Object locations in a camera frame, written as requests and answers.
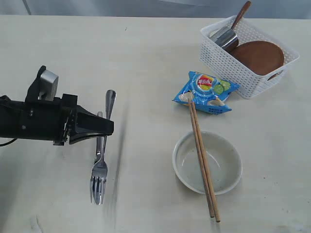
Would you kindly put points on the stainless steel cup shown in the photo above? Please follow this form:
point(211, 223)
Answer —
point(225, 38)

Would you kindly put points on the blue chips snack bag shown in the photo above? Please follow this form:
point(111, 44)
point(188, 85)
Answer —
point(207, 92)

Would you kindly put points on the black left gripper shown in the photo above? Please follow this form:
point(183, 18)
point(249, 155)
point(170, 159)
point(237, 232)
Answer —
point(50, 120)

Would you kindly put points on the brown round plate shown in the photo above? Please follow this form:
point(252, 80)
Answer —
point(261, 57)

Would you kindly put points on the white ceramic bowl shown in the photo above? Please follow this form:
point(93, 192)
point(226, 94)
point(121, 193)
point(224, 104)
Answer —
point(225, 163)

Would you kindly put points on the silver metal fork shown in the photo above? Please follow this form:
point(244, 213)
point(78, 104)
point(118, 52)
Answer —
point(103, 169)

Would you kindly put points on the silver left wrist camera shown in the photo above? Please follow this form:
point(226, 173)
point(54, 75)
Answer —
point(44, 86)

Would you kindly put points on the brown wooden handle spoon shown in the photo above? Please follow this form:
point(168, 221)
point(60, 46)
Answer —
point(241, 13)

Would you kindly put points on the wooden chopstick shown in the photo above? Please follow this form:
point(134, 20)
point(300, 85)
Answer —
point(203, 152)
point(200, 159)

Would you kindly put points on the silver metal knife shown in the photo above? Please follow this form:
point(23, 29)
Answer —
point(96, 180)

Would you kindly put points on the white perforated plastic basket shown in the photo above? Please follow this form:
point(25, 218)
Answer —
point(230, 69)

